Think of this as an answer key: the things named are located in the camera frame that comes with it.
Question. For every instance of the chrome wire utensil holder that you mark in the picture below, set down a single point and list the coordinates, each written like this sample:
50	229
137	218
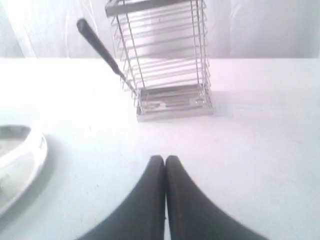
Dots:
162	47

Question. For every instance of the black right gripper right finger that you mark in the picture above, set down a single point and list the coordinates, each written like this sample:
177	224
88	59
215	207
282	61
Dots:
192	215

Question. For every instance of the round stainless steel plate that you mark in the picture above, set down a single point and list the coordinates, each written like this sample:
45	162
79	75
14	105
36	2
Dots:
23	153

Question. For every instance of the black handled kitchen knife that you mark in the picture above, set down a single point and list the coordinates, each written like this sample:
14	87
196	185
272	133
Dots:
90	36

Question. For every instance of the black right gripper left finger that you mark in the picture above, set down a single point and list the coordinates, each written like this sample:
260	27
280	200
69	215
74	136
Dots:
141	215

